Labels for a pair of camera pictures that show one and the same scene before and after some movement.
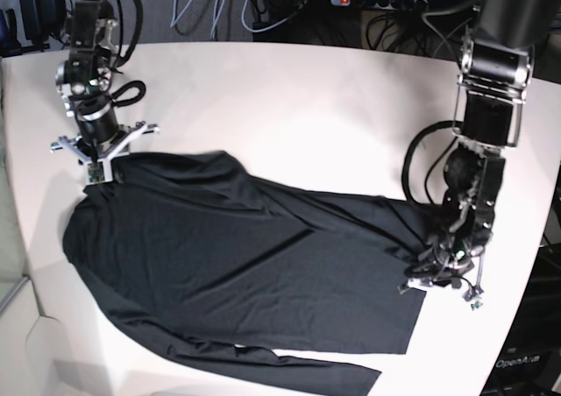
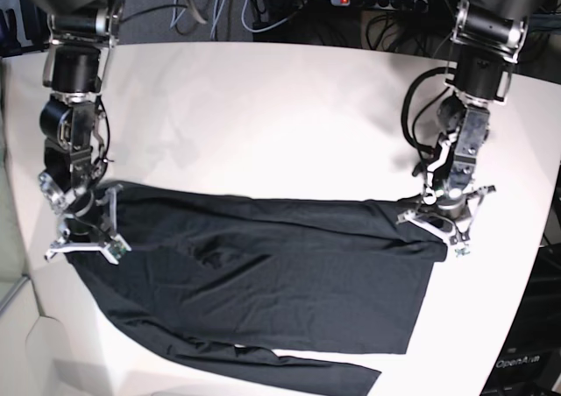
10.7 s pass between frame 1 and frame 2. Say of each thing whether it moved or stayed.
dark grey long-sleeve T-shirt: moved
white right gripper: moved
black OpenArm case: stayed
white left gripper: moved
